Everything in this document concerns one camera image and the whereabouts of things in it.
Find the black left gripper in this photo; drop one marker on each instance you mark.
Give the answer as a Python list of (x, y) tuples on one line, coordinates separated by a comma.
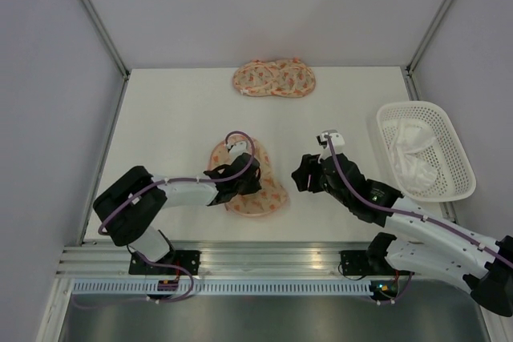
[(254, 187)]

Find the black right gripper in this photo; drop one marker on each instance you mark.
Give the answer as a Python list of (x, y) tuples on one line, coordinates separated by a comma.
[(309, 164)]

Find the floral mesh laundry bag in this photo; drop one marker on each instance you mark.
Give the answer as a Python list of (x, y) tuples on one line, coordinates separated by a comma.
[(285, 77), (271, 197)]

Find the white satin bra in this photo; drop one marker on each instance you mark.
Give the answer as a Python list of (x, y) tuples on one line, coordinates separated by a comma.
[(414, 174)]

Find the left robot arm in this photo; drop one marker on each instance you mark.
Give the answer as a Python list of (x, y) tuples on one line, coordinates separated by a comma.
[(128, 207)]

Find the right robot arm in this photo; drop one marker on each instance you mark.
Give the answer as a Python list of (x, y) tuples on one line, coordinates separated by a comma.
[(412, 239)]

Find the white perforated plastic basket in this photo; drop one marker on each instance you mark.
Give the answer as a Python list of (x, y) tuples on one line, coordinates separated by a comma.
[(456, 179)]

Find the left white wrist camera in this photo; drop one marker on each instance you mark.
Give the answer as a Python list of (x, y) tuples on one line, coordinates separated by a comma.
[(237, 148)]

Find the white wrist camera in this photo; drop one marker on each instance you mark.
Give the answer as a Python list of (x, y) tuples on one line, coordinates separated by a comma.
[(331, 142), (237, 148)]

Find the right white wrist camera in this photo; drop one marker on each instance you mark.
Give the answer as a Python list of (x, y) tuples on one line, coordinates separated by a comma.
[(331, 142)]

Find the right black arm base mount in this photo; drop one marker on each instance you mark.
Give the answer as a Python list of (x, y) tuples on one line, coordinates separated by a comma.
[(359, 264)]

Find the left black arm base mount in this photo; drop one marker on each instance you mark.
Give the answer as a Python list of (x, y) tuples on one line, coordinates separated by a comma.
[(186, 259)]

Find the right aluminium frame post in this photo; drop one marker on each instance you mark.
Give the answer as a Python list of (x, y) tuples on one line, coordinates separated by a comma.
[(431, 31)]

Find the aluminium frame post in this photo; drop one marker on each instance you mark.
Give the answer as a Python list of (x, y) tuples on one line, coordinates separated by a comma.
[(431, 31), (104, 37)]

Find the white slotted cable duct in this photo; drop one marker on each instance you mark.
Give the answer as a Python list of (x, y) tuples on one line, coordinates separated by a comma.
[(225, 287)]

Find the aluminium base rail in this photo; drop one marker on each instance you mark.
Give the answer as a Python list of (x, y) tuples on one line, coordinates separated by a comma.
[(317, 260)]

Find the left aluminium frame post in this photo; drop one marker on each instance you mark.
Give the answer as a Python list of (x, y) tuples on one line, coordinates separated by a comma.
[(104, 37)]

